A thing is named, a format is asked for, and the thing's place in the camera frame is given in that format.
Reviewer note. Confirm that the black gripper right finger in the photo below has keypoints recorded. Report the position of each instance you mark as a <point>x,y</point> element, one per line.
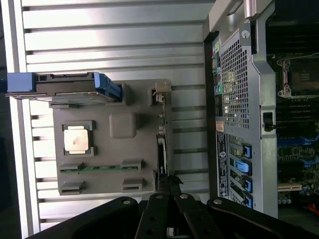
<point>194,219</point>

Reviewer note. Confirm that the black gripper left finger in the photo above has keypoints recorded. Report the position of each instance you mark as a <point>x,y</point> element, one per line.
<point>154,219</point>

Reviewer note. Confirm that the blue card retainer clip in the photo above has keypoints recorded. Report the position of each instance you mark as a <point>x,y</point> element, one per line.
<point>248,201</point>
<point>248,184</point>
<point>243,166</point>
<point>247,150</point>

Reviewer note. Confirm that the grey plastic parts rack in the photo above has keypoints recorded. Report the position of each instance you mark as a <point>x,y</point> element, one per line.
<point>119,154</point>

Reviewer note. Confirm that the green RAM stick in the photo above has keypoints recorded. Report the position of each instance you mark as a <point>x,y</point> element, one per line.
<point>99,168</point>

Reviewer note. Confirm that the white expansion slot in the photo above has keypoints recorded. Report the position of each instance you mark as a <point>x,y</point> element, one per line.
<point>289,187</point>

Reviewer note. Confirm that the silver CPU chip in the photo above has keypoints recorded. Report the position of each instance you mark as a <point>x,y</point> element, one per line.
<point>76,139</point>

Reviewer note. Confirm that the green motherboard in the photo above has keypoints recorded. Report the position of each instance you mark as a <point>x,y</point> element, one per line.
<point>294,154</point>

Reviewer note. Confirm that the blue expansion slot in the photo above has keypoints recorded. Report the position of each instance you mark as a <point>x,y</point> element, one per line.
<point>294,142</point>

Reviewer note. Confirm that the dark open PC case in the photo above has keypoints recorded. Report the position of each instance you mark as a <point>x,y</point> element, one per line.
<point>266,99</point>

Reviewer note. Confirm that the hard disk in blue caddy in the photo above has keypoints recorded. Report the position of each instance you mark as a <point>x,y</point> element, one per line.
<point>69,84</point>

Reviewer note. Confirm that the CPU socket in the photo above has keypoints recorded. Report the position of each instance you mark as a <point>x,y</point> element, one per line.
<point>304,77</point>

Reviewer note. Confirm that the small black case switch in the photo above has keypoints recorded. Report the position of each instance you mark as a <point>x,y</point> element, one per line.
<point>268,121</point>

